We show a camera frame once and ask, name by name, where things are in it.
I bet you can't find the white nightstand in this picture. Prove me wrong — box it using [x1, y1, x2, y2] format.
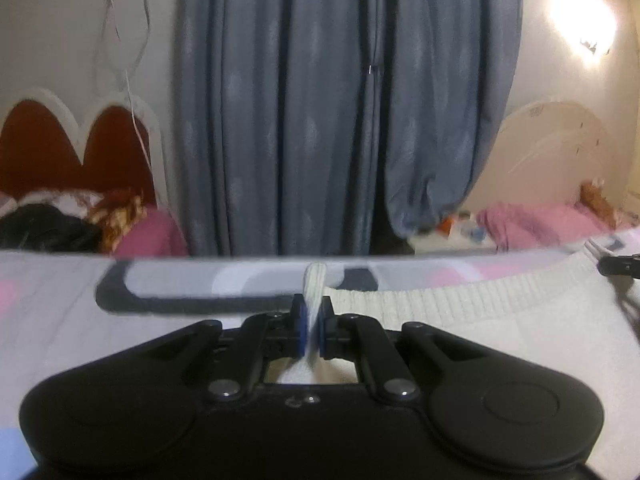
[409, 231, 497, 257]

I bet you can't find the patterned pink grey bedsheet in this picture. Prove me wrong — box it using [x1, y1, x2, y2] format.
[0, 230, 640, 480]

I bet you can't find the cream arched headboard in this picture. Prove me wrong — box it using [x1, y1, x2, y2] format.
[462, 100, 627, 222]

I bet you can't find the cream knitted sweater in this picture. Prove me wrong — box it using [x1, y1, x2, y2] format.
[265, 249, 640, 461]

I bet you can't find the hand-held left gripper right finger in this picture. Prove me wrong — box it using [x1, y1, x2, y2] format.
[317, 296, 495, 404]

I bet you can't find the red scalloped headboard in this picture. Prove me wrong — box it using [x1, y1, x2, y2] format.
[0, 88, 169, 211]

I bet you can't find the glowing wall lamp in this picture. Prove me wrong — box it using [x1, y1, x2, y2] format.
[546, 0, 619, 59]

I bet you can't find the black cloth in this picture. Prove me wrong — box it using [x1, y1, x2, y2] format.
[0, 204, 104, 254]

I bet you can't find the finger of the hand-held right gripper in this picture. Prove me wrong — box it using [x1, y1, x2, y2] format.
[597, 254, 640, 279]

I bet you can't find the floral orange cloth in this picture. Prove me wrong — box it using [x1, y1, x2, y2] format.
[89, 189, 152, 254]

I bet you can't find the pink striped pillow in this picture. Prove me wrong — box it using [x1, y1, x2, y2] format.
[112, 209, 189, 259]

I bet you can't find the small pale bottle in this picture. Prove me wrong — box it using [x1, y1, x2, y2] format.
[459, 211, 489, 242]

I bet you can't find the blue-grey curtain panel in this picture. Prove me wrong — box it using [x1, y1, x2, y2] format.
[367, 0, 524, 256]
[172, 0, 379, 257]

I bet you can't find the white hanging cable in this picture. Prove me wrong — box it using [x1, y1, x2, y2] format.
[99, 0, 154, 171]

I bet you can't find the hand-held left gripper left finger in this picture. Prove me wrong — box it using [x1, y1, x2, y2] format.
[129, 294, 308, 404]

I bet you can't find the orange plush cloth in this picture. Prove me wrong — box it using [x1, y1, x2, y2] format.
[577, 179, 619, 232]

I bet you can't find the pink blanket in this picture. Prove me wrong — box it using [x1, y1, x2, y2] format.
[476, 201, 615, 252]

